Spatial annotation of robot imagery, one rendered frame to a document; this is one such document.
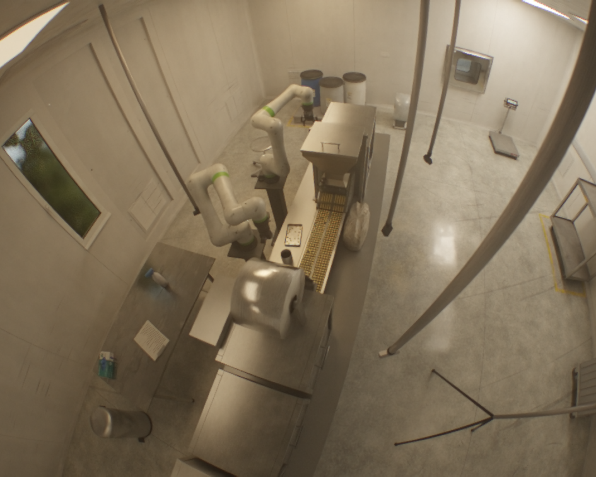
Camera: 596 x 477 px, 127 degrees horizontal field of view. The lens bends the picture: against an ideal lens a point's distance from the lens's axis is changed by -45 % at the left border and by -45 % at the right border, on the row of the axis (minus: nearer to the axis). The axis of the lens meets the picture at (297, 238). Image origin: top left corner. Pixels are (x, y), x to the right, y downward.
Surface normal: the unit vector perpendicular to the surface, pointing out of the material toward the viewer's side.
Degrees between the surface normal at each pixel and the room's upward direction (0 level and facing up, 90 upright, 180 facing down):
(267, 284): 3
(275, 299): 20
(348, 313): 0
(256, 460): 0
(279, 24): 90
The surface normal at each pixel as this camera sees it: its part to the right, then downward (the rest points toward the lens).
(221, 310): -0.11, -0.57
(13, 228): 0.95, 0.19
